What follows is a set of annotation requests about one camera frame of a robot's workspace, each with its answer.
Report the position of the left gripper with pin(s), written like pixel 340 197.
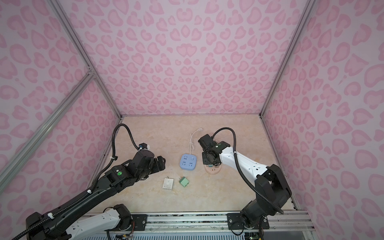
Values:
pixel 158 165

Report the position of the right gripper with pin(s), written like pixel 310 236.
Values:
pixel 204 162

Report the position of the white charger plug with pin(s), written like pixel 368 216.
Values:
pixel 168 184

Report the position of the light green charger plug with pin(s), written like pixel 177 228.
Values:
pixel 184 181

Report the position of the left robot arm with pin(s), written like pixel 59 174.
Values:
pixel 57 223

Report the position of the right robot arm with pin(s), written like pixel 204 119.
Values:
pixel 268 182

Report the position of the pink round power strip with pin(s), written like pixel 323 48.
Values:
pixel 213 170

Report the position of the blue square power strip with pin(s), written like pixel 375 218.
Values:
pixel 188 161

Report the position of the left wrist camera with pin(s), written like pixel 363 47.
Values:
pixel 144 146

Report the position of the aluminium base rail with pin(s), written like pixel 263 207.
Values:
pixel 110 225

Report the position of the left wall aluminium strut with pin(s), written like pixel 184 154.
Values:
pixel 18 161

